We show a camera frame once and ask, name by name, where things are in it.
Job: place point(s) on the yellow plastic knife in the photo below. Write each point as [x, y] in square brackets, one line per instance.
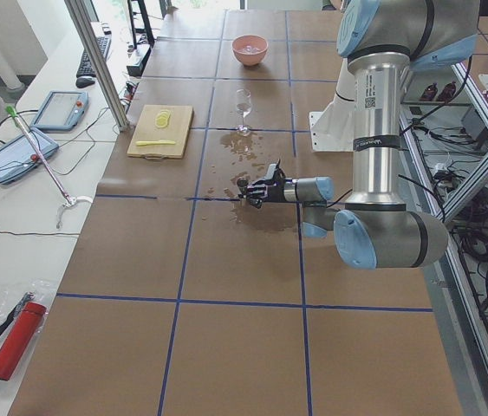
[155, 143]

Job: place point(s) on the steel jigger cup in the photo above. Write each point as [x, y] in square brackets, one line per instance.
[242, 185]

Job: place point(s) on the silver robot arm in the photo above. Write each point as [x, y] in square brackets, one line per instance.
[379, 40]

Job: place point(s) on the red cylinder bottle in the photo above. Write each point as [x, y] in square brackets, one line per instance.
[19, 337]

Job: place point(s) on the bamboo cutting board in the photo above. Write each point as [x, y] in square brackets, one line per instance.
[178, 130]

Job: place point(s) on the blue teach pendant near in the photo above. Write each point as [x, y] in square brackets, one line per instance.
[17, 158]

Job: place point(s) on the aluminium frame post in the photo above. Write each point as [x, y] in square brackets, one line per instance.
[82, 23]

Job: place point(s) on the clear ice cubes pile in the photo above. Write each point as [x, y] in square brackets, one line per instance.
[249, 50]

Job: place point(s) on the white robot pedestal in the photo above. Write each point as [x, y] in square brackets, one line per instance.
[332, 130]

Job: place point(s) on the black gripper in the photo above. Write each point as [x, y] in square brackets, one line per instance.
[277, 193]

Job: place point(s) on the black box device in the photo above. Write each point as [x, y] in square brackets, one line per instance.
[138, 60]

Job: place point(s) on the pink bowl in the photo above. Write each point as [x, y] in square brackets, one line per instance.
[250, 60]

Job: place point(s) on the black computer mouse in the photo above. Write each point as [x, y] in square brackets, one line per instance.
[84, 81]

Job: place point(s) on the blue teach pendant far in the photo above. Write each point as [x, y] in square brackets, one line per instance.
[61, 111]

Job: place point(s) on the metal grabber stick green tip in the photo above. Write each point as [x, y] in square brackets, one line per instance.
[70, 201]

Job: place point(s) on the blue teach pendant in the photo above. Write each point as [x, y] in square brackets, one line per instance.
[61, 111]
[17, 158]

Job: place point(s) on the clear wine glass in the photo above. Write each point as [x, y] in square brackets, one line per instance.
[243, 107]

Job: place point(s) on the lemon slices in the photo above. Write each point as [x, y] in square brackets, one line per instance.
[162, 118]

